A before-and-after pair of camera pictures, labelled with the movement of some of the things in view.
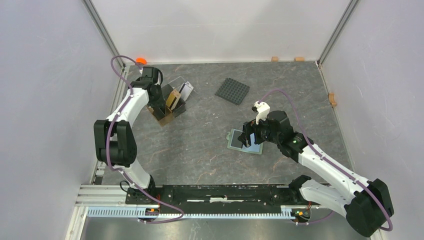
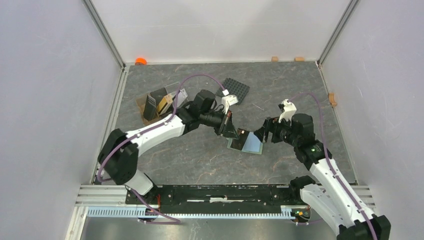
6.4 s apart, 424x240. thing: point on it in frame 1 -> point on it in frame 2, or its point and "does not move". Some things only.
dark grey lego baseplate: [233, 90] does not move
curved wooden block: [331, 99] does not move
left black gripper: [158, 103] -> [229, 130]
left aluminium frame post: [95, 15] does not move
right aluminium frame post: [336, 33] does not move
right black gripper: [251, 127] -> [271, 125]
